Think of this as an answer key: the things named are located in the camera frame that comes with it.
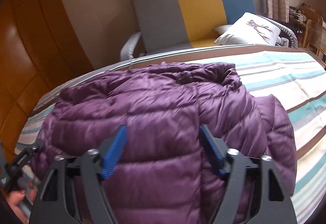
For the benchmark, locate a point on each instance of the white printed pillow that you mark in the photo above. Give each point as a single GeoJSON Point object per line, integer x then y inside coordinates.
{"type": "Point", "coordinates": [250, 29]}

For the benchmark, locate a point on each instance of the grey yellow blue sofa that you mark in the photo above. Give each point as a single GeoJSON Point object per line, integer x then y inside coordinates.
{"type": "Point", "coordinates": [173, 25]}

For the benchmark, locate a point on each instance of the left hand with red nails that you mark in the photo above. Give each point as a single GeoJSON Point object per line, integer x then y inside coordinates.
{"type": "Point", "coordinates": [16, 196]}

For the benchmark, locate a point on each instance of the striped bed sheet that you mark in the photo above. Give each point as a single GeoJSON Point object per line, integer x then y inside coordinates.
{"type": "Point", "coordinates": [296, 79]}

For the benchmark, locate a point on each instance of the cluttered wooden side table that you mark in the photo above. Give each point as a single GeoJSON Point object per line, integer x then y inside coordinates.
{"type": "Point", "coordinates": [304, 13]}

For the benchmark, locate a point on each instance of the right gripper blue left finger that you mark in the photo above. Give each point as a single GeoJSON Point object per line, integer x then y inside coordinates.
{"type": "Point", "coordinates": [56, 200]}

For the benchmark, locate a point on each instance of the purple quilted puffer jacket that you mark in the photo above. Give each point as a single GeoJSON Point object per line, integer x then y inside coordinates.
{"type": "Point", "coordinates": [163, 175]}

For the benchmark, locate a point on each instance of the small grey pillow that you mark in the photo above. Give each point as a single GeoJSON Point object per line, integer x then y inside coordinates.
{"type": "Point", "coordinates": [222, 29]}

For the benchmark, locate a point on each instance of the rattan wooden chair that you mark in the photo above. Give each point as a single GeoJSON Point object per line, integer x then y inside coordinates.
{"type": "Point", "coordinates": [314, 36]}

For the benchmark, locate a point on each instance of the wooden wardrobe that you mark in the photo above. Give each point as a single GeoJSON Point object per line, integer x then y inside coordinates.
{"type": "Point", "coordinates": [39, 51]}

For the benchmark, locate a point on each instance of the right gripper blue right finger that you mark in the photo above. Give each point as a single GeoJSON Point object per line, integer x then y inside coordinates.
{"type": "Point", "coordinates": [269, 201]}

